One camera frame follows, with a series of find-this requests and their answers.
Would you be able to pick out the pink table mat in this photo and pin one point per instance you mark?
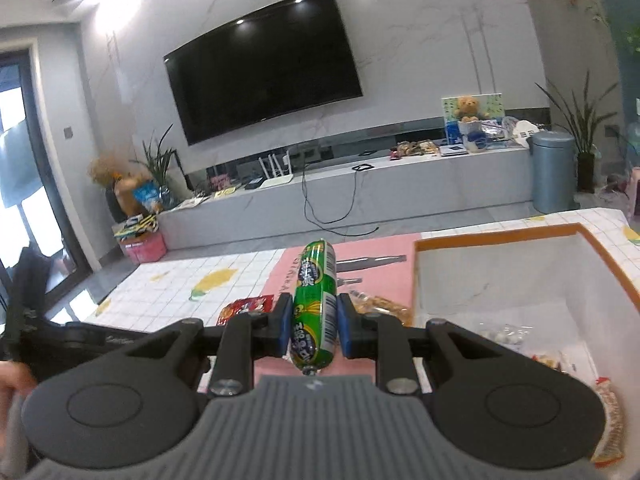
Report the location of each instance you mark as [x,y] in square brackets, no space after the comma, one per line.
[381,267]

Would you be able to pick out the yellow puffs clear bag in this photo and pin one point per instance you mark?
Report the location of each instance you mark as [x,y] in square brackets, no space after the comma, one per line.
[365,304]

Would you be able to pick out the white wifi router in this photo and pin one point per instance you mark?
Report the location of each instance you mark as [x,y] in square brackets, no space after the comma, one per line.
[277,169]

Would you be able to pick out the black curved television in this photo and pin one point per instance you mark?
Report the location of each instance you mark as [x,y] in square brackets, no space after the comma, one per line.
[283,58]

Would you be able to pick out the orange crispy snack bag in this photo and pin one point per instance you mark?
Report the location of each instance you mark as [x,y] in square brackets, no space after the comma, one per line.
[609,450]

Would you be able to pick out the potted long leaf plant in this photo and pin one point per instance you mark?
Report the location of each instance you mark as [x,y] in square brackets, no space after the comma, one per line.
[582,118]

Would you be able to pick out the grey tv console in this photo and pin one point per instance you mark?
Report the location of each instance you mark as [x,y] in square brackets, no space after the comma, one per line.
[341,197]

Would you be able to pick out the teddy bear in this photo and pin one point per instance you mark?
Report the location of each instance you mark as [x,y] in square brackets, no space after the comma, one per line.
[468,109]

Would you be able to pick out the clear bag white balls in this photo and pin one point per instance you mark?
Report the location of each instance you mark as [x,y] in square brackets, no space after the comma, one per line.
[508,335]

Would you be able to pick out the green sausage stick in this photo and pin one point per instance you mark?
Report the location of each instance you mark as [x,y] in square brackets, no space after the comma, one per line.
[314,321]

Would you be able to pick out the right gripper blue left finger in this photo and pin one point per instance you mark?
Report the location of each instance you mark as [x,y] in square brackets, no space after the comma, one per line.
[271,331]

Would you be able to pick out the orange white storage box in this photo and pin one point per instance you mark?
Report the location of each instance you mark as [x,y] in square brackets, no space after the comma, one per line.
[574,301]

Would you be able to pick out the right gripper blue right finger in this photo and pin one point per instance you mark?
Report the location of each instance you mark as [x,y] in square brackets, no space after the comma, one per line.
[358,332]

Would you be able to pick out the pink plastic basket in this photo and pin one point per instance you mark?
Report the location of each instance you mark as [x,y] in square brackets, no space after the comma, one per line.
[146,248]

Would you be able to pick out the person hand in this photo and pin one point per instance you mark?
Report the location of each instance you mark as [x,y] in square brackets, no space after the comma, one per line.
[15,378]

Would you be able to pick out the red snack bag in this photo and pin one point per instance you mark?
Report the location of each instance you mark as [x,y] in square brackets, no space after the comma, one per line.
[258,304]

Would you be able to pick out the left side potted plant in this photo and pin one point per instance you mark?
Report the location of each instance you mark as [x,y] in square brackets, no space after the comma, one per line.
[157,161]

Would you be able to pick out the snack pile on console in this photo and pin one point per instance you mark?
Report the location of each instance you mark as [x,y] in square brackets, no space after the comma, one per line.
[415,148]

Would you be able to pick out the grey blue trash can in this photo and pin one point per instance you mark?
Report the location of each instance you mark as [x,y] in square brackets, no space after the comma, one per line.
[554,180]

